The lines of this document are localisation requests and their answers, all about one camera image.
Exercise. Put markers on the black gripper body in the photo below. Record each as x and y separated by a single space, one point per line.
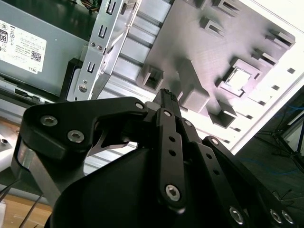
107 202

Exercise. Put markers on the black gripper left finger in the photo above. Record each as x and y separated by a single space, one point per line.
71 114

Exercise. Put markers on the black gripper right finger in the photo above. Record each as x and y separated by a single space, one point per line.
212 164

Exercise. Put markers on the silver CPU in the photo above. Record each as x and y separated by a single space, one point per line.
238 79

